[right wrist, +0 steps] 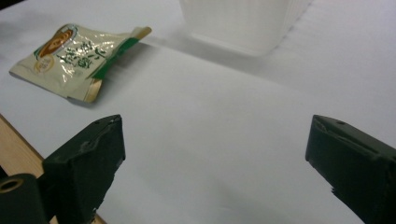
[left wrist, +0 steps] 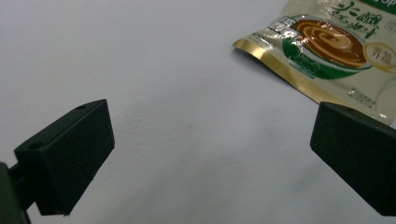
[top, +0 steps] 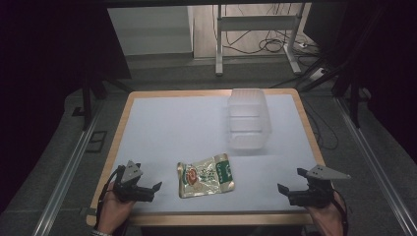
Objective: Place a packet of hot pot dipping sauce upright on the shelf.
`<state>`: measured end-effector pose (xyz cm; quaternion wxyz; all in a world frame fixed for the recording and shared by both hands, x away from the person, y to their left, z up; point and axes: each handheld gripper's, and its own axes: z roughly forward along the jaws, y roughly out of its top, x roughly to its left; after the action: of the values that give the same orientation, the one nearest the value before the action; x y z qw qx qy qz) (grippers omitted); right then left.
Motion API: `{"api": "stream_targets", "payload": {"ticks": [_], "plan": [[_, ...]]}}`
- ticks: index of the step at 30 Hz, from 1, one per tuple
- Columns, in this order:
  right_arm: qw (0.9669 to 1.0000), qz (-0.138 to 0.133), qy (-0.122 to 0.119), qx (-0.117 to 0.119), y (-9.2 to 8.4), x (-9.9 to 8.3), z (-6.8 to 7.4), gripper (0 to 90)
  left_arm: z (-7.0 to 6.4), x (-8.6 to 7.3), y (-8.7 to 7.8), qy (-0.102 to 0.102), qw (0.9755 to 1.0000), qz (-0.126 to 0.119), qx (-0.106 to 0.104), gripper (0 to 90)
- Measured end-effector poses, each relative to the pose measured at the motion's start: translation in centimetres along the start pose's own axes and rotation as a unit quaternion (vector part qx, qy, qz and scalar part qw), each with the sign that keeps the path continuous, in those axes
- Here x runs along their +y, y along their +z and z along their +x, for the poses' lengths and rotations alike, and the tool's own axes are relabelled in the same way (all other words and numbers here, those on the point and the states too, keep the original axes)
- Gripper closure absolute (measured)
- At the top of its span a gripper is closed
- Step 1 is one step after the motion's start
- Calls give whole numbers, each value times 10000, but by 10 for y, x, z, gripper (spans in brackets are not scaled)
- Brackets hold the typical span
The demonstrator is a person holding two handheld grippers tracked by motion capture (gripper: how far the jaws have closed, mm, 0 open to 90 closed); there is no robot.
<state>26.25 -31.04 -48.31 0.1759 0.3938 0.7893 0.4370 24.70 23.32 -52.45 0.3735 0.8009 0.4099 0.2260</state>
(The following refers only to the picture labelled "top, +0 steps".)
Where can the person's left hand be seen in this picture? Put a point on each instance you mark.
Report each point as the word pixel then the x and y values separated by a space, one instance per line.
pixel 113 209

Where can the black metal stand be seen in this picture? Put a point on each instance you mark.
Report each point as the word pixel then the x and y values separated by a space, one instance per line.
pixel 354 98

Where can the white metal stand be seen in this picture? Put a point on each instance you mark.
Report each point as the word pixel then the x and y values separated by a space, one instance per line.
pixel 255 29

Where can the white power strip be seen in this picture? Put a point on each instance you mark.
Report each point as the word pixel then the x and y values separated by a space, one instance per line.
pixel 318 74

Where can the gold snack packet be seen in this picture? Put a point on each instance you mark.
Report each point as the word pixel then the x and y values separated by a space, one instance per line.
pixel 206 175

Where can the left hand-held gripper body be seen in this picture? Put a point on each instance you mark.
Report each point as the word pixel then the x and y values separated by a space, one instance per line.
pixel 128 183

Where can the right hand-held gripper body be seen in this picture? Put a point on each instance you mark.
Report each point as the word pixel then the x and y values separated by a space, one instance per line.
pixel 315 190

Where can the black tripod stand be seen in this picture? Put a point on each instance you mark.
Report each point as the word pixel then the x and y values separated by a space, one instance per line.
pixel 88 98

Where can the silver wristband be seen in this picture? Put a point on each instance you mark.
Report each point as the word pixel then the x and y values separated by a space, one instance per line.
pixel 100 233

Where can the person's right hand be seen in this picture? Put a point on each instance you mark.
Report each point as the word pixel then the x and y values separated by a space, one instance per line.
pixel 327 216

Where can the clear plastic container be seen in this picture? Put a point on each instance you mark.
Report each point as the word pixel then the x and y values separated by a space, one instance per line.
pixel 248 119

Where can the aluminium floor rail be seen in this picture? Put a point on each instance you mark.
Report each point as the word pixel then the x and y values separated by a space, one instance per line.
pixel 377 164
pixel 67 170

